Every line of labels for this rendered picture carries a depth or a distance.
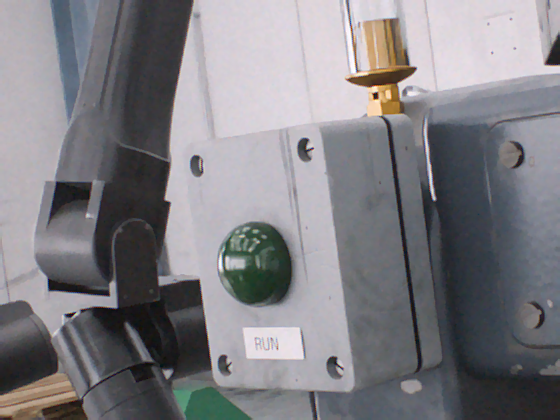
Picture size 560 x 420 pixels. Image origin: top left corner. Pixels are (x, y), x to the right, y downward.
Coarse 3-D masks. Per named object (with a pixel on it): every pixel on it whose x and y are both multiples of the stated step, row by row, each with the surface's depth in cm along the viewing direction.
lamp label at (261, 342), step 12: (252, 336) 48; (264, 336) 47; (276, 336) 47; (288, 336) 46; (300, 336) 46; (252, 348) 48; (264, 348) 47; (276, 348) 47; (288, 348) 47; (300, 348) 46
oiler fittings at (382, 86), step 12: (360, 72) 52; (372, 72) 52; (384, 72) 52; (396, 72) 52; (408, 72) 53; (360, 84) 53; (372, 84) 53; (384, 84) 53; (396, 84) 53; (372, 96) 54; (384, 96) 53; (396, 96) 53; (372, 108) 53; (384, 108) 53; (396, 108) 53
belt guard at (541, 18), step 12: (540, 0) 86; (552, 0) 69; (540, 12) 89; (552, 12) 71; (540, 24) 89; (552, 24) 73; (540, 36) 96; (552, 36) 75; (552, 48) 80; (552, 60) 100
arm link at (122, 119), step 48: (144, 0) 89; (192, 0) 92; (96, 48) 90; (144, 48) 89; (96, 96) 88; (144, 96) 89; (96, 144) 87; (144, 144) 88; (48, 192) 90; (96, 192) 86; (144, 192) 88; (48, 240) 88; (96, 240) 86
